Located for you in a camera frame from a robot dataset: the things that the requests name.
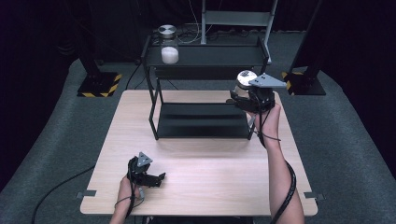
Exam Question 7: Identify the black stand with striped base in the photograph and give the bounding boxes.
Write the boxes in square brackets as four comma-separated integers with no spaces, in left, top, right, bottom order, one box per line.
[64,0,123,98]
[281,0,327,96]

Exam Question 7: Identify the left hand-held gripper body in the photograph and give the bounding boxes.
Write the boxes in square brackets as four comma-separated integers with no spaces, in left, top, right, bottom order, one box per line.
[132,151,157,188]

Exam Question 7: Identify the thin black floor cable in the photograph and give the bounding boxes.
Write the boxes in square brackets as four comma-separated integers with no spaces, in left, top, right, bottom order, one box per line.
[125,61,148,91]

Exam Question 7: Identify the black two-tier metal rack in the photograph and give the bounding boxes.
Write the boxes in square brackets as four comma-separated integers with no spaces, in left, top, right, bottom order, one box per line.
[140,35,271,141]

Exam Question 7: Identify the grey table bracket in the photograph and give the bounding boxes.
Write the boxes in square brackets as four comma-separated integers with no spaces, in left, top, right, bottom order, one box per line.
[304,191,326,201]
[76,189,98,200]

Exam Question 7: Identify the glass jar with brown contents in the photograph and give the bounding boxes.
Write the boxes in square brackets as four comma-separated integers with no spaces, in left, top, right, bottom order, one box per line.
[233,69,259,98]

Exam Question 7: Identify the grey metal stand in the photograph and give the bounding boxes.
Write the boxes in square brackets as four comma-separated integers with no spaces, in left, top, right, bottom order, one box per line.
[200,0,279,65]

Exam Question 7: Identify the glass jar with white powder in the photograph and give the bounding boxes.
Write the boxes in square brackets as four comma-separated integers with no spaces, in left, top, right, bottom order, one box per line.
[157,23,180,65]

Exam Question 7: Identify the person's left hand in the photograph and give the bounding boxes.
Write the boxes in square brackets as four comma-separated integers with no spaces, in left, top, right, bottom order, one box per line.
[116,176,146,208]

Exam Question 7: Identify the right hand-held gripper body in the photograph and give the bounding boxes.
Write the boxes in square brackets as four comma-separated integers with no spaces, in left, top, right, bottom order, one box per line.
[247,72,288,113]

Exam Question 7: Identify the person's right hand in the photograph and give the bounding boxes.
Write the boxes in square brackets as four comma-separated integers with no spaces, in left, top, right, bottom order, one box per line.
[248,103,283,146]

